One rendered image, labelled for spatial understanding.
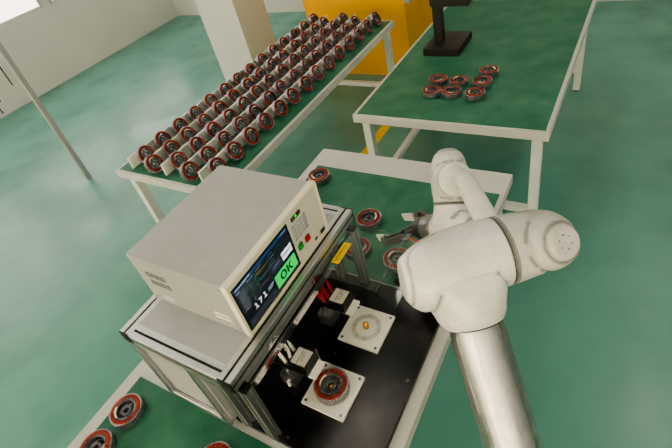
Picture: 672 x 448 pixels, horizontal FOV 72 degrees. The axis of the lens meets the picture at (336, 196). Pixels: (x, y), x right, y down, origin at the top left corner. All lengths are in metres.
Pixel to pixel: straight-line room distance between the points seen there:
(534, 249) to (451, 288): 0.15
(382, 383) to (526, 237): 0.84
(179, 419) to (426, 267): 1.15
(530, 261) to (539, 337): 1.71
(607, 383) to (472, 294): 1.71
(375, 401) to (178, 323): 0.63
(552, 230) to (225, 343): 0.89
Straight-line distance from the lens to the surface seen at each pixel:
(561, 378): 2.48
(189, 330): 1.44
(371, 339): 1.64
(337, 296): 1.59
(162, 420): 1.80
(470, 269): 0.84
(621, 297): 2.80
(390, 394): 1.55
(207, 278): 1.25
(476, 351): 0.89
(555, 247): 0.86
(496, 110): 2.71
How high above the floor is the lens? 2.14
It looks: 38 degrees down
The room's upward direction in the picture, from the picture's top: 15 degrees counter-clockwise
